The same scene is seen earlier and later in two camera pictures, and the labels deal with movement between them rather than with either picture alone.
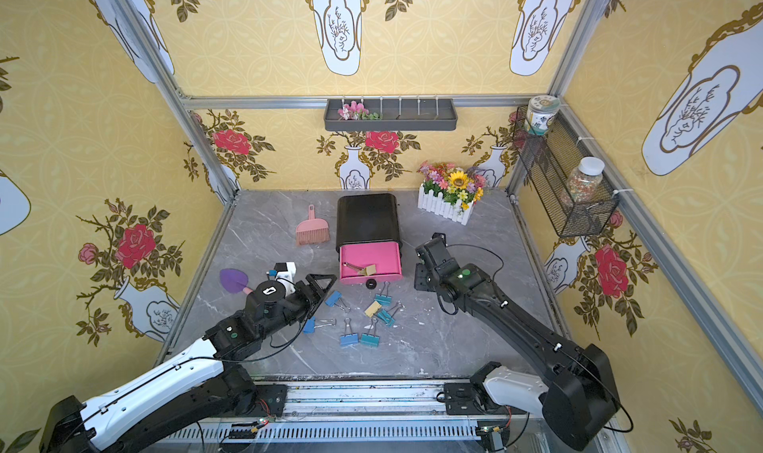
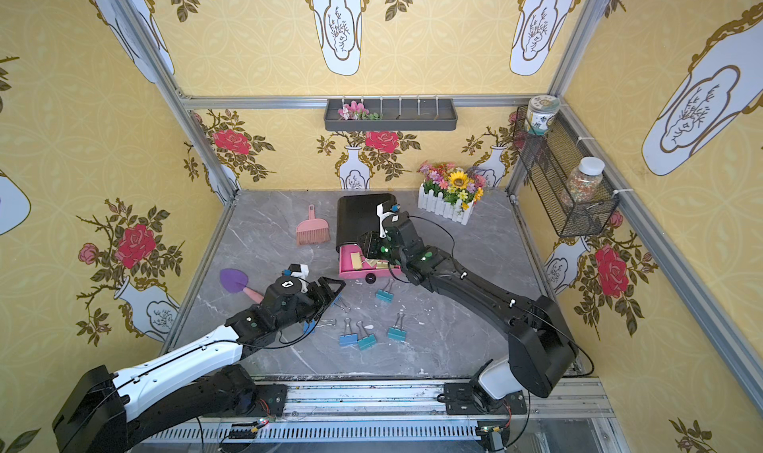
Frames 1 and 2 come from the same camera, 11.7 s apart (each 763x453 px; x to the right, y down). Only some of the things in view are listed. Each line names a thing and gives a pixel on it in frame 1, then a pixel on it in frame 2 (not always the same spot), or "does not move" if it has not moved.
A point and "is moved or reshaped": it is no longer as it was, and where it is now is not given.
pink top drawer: (386, 257) does not move
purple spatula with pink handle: (234, 281) does not move
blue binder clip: (349, 337) does not move
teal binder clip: (382, 298) does not move
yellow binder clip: (373, 309) → (379, 264)
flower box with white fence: (449, 192) does not move
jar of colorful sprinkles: (583, 181) does not move
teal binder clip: (387, 316) → (395, 332)
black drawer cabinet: (367, 219) does not move
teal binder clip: (371, 339) is moved or reshaped
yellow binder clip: (367, 270) is moved or reshaped
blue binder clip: (337, 299) does not move
